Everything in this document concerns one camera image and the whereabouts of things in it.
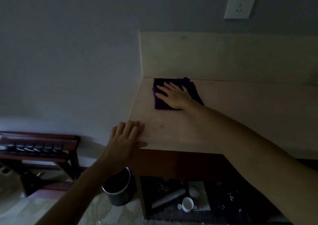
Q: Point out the person's right hand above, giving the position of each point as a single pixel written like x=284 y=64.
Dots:
x=178 y=98

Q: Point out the person's left hand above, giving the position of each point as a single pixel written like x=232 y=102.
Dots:
x=119 y=149

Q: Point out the person's left middle finger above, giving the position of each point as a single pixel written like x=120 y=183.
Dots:
x=129 y=129

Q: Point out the person's left little finger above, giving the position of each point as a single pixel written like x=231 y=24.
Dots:
x=113 y=133

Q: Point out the person's left thumb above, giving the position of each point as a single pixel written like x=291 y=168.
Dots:
x=141 y=145

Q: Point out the person's right thumb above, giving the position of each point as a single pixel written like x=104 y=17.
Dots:
x=162 y=100

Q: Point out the person's right middle finger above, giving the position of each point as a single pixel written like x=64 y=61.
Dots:
x=169 y=86

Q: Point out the person's right little finger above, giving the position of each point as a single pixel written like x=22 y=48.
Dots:
x=184 y=88

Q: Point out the purple cleaning cloth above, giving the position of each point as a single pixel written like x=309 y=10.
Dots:
x=159 y=103

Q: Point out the person's left forearm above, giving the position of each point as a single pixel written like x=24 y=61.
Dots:
x=74 y=197

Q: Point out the person's right forearm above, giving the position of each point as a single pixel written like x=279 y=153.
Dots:
x=253 y=152

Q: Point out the black round trash bin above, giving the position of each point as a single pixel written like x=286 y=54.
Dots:
x=119 y=192

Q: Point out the silver cylindrical tube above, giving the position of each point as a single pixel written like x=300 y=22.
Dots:
x=169 y=198

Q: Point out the white cup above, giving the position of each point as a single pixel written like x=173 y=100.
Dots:
x=188 y=204

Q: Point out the dark wooden luggage rack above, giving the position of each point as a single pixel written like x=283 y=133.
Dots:
x=37 y=148

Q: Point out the white paper napkin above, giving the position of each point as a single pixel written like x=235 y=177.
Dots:
x=205 y=202

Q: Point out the black tray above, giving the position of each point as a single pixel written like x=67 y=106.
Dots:
x=223 y=202

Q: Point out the white wall socket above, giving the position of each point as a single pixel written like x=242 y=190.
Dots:
x=240 y=4

